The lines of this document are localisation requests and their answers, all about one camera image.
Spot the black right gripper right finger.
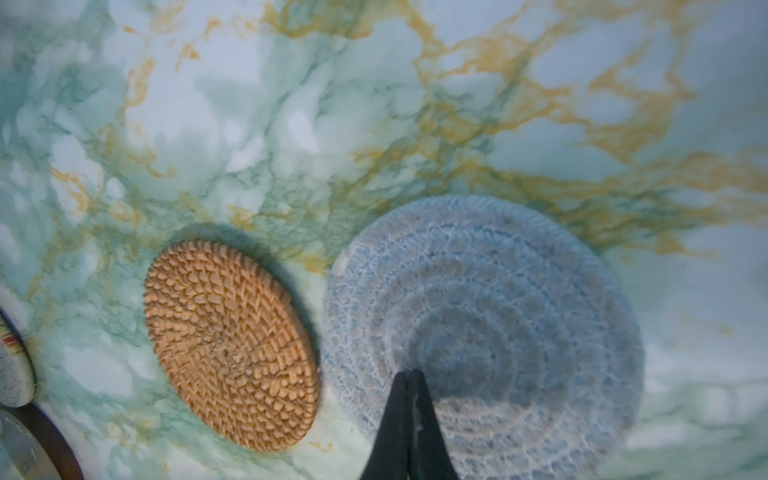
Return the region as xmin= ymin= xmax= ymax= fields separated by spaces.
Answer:
xmin=409 ymin=370 xmax=459 ymax=480

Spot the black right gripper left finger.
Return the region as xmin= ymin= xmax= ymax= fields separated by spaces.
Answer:
xmin=360 ymin=372 xmax=410 ymax=480

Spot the blue woven round coaster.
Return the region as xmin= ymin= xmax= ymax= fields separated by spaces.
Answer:
xmin=321 ymin=195 xmax=645 ymax=479

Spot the tan rattan round coaster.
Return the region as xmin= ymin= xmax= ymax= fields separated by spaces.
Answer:
xmin=143 ymin=240 xmax=320 ymax=452

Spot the rusty brown round coaster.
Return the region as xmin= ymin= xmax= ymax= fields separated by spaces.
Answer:
xmin=1 ymin=404 xmax=84 ymax=479

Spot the multicolour woven round coaster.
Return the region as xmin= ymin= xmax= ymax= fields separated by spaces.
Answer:
xmin=0 ymin=311 xmax=37 ymax=408

